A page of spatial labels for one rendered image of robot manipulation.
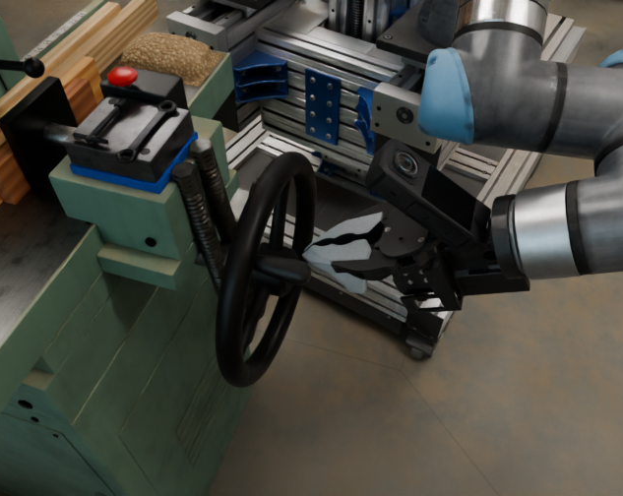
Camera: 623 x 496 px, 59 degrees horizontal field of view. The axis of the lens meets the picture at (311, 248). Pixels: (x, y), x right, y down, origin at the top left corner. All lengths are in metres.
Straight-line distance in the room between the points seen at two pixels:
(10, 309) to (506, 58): 0.50
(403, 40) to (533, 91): 0.63
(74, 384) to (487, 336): 1.20
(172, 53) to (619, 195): 0.61
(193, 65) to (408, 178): 0.46
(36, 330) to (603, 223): 0.51
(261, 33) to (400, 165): 0.89
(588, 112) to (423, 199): 0.14
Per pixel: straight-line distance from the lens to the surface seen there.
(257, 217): 0.55
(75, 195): 0.63
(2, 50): 0.68
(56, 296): 0.62
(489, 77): 0.48
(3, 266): 0.65
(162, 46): 0.85
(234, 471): 1.43
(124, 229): 0.63
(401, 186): 0.45
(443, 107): 0.48
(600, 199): 0.45
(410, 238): 0.49
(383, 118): 1.06
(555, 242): 0.45
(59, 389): 0.68
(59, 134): 0.68
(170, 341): 0.90
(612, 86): 0.51
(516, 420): 1.55
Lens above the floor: 1.34
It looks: 49 degrees down
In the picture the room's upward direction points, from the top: straight up
